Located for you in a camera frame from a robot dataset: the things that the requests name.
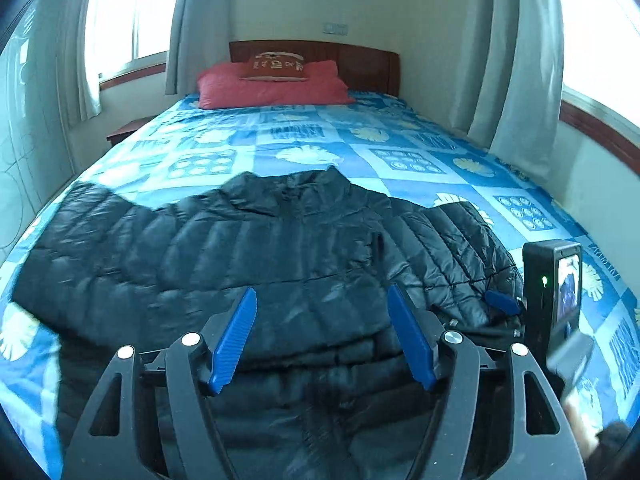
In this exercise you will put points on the wooden headboard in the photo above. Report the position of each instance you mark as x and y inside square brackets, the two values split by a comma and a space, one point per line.
[360, 65]

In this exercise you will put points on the window with white frame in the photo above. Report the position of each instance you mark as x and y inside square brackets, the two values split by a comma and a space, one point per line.
[132, 15]

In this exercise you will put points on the small printed red cushion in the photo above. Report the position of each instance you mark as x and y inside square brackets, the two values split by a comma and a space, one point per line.
[274, 66]

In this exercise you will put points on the narrow grey curtain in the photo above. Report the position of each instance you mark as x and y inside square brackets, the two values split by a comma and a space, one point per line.
[80, 60]

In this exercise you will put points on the wide grey curtain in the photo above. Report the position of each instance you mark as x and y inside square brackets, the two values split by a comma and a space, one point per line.
[510, 55]

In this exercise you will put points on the bed with blue patterned sheet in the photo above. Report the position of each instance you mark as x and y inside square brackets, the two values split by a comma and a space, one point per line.
[400, 155]

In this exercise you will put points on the black puffer jacket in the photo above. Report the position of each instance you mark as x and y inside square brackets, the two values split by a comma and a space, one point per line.
[250, 250]

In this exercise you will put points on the wooden nightstand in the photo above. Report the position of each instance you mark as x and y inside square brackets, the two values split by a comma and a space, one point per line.
[127, 131]

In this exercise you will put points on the pale wardrobe with circle pattern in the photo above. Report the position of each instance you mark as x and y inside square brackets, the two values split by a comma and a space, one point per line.
[35, 125]

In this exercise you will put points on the bright window with wooden sill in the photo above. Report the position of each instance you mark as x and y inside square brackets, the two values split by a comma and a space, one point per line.
[600, 35]

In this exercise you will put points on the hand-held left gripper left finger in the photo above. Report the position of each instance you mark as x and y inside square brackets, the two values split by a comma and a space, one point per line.
[232, 340]

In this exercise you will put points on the red pillow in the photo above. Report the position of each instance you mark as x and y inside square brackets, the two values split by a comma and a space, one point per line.
[270, 91]

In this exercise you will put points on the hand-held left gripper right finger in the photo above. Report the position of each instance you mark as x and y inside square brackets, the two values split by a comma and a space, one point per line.
[412, 340]

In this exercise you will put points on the person's right forearm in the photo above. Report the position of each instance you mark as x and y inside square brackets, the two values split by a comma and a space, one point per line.
[612, 442]

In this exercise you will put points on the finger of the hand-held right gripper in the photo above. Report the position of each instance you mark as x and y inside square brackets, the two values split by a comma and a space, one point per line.
[502, 301]

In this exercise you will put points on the grey curtain beside headboard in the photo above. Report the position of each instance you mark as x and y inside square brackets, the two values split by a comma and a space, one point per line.
[197, 25]

